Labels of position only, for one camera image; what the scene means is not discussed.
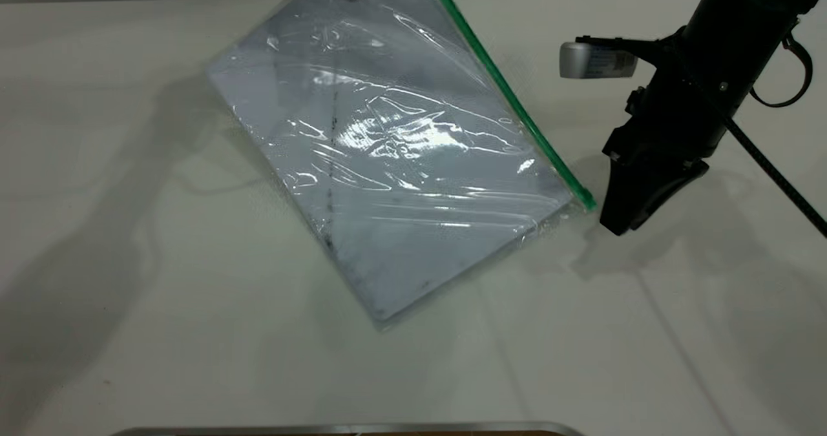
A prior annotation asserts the thin black looped cable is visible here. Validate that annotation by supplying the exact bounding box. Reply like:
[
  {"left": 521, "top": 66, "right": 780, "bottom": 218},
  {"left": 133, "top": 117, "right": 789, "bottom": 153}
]
[{"left": 748, "top": 32, "right": 814, "bottom": 109}]

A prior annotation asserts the clear zip bag green zipper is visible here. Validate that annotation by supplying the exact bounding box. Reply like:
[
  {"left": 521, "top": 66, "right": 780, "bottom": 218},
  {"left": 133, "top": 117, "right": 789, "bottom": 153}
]
[{"left": 207, "top": 0, "right": 598, "bottom": 331}]

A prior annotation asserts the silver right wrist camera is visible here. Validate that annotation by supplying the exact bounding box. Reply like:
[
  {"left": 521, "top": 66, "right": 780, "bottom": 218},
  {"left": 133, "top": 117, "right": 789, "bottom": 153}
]
[{"left": 558, "top": 39, "right": 639, "bottom": 80}]

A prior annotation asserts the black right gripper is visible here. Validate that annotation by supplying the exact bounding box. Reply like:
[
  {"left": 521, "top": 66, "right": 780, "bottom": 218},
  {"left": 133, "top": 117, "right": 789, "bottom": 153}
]
[{"left": 599, "top": 74, "right": 731, "bottom": 237}]

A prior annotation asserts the white paper sheets stack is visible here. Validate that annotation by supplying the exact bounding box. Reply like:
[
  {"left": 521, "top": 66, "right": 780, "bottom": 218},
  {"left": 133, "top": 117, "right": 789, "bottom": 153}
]
[{"left": 210, "top": 0, "right": 576, "bottom": 324}]

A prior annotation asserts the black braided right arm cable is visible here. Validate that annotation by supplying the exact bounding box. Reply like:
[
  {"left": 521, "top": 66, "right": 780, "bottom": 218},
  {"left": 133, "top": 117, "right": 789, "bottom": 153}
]
[{"left": 722, "top": 116, "right": 827, "bottom": 238}]

